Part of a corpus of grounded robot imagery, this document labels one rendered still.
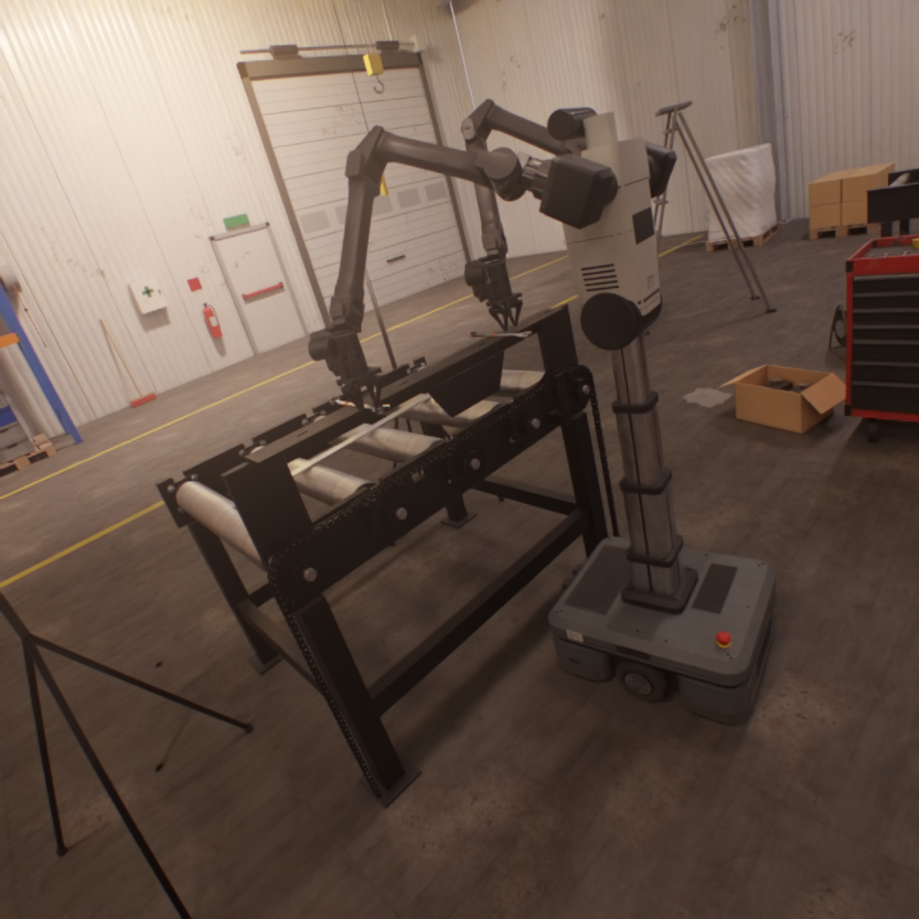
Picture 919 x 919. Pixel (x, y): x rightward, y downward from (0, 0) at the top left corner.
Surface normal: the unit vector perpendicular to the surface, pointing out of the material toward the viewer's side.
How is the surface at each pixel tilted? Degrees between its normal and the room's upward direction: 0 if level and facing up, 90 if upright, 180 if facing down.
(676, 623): 0
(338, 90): 90
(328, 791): 0
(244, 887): 0
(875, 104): 90
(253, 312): 90
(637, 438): 90
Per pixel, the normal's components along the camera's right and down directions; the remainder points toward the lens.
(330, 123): 0.67, 0.13
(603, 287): -0.52, 0.60
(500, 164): -0.34, -0.10
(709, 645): -0.25, -0.89
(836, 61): -0.70, 0.44
